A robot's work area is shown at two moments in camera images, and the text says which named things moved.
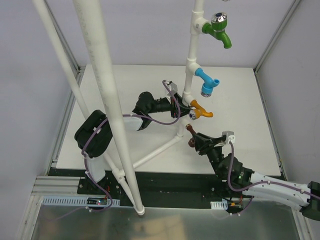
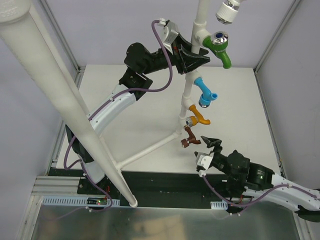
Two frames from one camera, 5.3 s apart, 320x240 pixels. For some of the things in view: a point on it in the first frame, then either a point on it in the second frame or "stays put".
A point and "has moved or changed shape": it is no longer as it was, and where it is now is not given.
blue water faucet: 209,83 → 206,97
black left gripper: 175,107 → 179,61
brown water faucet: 191,142 has moved or changed shape
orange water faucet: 198,111 → 192,120
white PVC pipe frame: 198,20 → 19,23
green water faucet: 217,28 → 217,43
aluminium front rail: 46,186 stays put
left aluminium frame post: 63,39 stays put
